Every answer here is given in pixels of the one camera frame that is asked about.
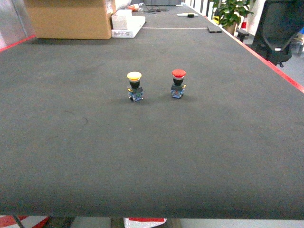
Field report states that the yellow mushroom push button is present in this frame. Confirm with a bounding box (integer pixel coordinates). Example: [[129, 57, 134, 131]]
[[127, 71, 144, 102]]

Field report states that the dark grey table mat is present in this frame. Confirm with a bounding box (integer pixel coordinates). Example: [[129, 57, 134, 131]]
[[0, 6, 304, 220]]

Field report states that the red mushroom push button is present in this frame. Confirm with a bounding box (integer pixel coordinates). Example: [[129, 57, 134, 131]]
[[171, 69, 186, 99]]

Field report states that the white flat box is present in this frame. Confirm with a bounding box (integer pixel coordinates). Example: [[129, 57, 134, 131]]
[[111, 9, 146, 38]]

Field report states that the black flat device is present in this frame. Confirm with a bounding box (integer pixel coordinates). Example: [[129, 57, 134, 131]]
[[207, 25, 222, 33]]

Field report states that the red white striped barrier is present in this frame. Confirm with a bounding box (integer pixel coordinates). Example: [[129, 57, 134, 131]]
[[123, 218, 167, 228]]

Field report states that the brown cardboard box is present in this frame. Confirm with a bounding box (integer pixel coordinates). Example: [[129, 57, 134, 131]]
[[24, 0, 116, 39]]

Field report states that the green potted plant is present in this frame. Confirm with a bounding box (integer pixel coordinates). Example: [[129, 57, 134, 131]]
[[213, 0, 254, 35]]

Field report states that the black office chair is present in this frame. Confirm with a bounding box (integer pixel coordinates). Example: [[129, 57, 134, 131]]
[[250, 0, 304, 67]]

